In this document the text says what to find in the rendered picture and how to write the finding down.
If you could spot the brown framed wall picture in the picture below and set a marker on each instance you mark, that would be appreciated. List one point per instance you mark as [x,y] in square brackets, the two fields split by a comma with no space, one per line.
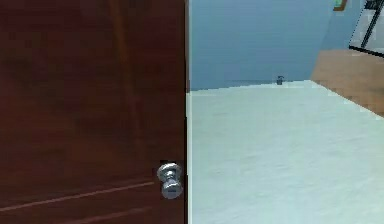
[340,4]

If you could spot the black framed window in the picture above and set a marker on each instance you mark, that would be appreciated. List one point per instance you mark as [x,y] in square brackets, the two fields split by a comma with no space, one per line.
[368,28]

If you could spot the silver round door knob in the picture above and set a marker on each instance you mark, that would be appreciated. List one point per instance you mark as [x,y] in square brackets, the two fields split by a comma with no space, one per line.
[170,180]

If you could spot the dark brown wooden door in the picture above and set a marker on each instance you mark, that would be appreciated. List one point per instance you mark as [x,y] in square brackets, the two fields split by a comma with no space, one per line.
[83,100]

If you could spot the small grey door stopper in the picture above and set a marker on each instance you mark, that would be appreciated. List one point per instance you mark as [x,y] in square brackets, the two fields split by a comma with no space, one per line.
[280,80]

